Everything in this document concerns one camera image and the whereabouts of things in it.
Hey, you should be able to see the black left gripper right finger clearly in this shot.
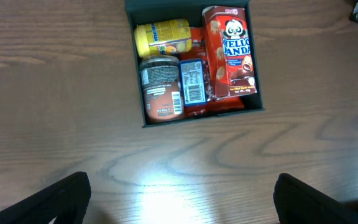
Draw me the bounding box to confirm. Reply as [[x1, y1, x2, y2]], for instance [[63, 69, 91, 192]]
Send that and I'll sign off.
[[273, 173, 358, 224]]

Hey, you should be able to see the yellow Mentos candy bottle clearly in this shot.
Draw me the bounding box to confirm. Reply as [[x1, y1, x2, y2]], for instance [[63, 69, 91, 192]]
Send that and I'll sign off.
[[134, 19, 192, 58]]

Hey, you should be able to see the red Hello Panda pack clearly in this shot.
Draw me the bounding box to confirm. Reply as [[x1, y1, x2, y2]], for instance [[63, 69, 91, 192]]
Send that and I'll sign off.
[[203, 6, 257, 98]]

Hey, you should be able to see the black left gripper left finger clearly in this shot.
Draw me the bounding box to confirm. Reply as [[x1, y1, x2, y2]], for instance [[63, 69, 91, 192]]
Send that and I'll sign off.
[[0, 172, 91, 224]]

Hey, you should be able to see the red Hacks candy bag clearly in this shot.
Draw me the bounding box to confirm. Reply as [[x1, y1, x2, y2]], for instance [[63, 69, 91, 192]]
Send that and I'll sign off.
[[179, 27, 244, 118]]

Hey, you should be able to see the blue white small box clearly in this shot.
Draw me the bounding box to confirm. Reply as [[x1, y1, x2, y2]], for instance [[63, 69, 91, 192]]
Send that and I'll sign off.
[[180, 58, 206, 106]]

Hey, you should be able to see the black gift box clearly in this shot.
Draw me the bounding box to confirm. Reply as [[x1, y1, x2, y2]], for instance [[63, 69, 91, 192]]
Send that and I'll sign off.
[[124, 0, 265, 129]]

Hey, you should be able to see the red Pringles can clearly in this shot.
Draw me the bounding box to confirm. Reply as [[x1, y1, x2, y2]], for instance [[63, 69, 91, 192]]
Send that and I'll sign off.
[[139, 55, 184, 124]]

